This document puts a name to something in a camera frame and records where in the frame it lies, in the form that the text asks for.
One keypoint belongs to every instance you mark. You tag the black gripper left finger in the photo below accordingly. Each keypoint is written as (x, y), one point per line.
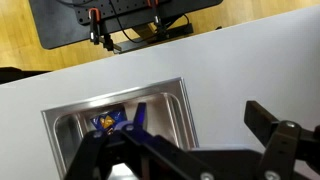
(100, 150)

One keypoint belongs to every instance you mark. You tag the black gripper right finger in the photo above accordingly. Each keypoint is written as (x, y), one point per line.
(283, 146)

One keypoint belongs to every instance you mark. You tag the blue Doritos packet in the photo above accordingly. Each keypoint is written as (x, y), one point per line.
(106, 121)

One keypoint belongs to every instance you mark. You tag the stainless steel sink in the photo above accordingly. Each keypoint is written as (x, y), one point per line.
(160, 100)

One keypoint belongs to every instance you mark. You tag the orange black clamp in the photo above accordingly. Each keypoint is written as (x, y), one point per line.
(94, 25)
(155, 13)

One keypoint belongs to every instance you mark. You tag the black robot stand plate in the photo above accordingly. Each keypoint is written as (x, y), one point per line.
(60, 23)

